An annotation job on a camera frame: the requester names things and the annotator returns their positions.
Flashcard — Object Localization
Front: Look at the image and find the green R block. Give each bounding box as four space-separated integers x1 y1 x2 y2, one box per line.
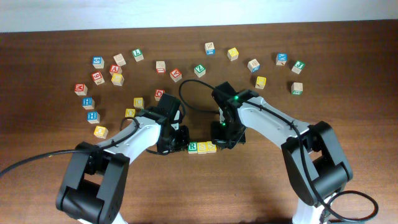
188 142 198 154

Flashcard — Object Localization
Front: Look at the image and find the yellow S block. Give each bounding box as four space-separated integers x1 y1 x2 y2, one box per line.
197 142 207 154
206 141 217 153

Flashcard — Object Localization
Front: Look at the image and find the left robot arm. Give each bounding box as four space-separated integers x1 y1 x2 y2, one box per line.
55 93 189 223

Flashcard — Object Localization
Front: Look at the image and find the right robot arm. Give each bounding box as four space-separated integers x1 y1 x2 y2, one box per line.
211 82 353 223

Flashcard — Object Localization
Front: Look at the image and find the red Q block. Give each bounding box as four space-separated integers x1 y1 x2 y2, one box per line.
154 89 165 101

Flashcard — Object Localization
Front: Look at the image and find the yellow block lower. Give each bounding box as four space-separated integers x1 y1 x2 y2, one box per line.
125 108 136 118

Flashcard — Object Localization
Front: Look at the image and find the yellow block centre left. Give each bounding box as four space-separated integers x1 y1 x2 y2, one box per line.
134 97 144 109

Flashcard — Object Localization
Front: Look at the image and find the red A block centre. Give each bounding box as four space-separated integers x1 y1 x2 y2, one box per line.
170 68 182 82

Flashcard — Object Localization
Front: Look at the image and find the red a block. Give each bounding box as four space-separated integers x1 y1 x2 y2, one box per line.
170 68 182 82
109 65 123 75

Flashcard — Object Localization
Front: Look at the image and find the green Z block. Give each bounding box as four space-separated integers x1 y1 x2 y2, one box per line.
194 64 206 78

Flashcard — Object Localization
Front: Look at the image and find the blue edged wooden block right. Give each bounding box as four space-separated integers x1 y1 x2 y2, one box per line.
248 59 260 73

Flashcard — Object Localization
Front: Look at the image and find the blue edged wooden block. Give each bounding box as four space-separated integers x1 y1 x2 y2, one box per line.
205 42 215 55
248 59 260 73

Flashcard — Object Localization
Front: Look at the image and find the yellow O block bottom left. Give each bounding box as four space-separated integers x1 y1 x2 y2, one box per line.
93 126 108 139

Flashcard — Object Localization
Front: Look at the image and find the red edged wooden block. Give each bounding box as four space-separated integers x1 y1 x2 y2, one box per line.
155 61 166 73

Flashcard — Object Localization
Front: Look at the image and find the yellow block top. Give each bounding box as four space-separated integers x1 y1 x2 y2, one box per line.
227 47 239 61

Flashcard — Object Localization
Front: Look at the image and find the yellow block upper left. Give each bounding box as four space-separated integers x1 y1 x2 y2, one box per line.
111 73 124 86

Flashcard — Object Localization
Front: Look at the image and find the green edged wooden block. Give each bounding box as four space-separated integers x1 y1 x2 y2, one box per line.
291 82 303 95

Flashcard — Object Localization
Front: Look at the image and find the blue H block lower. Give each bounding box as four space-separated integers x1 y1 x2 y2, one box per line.
86 111 100 124

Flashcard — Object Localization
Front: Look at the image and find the blue h block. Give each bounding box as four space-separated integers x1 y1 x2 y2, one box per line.
82 97 95 110
86 111 100 124

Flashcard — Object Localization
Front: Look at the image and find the blue edged wooden block top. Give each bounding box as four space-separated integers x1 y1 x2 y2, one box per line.
205 42 215 55

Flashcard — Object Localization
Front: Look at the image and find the blue K block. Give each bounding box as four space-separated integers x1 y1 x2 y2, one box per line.
275 53 287 66

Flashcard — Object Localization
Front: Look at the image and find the red A block left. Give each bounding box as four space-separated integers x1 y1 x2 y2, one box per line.
109 65 123 75

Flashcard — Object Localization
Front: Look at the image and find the blue H block upper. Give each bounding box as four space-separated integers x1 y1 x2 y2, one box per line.
82 97 95 110

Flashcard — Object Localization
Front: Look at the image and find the green L block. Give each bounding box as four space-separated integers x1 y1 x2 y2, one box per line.
132 49 144 62

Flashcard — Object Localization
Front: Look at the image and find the plain wooden block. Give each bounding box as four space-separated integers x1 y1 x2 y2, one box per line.
113 54 126 67

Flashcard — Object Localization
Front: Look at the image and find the red 6 block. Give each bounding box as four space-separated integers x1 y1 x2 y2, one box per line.
91 72 105 85

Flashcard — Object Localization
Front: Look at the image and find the green J block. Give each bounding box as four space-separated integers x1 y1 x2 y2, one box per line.
292 60 305 74

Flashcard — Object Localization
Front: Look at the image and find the red M block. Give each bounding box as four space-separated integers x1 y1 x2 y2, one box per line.
74 83 88 96

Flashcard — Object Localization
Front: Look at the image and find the blue 5 block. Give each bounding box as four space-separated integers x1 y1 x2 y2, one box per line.
92 56 104 69

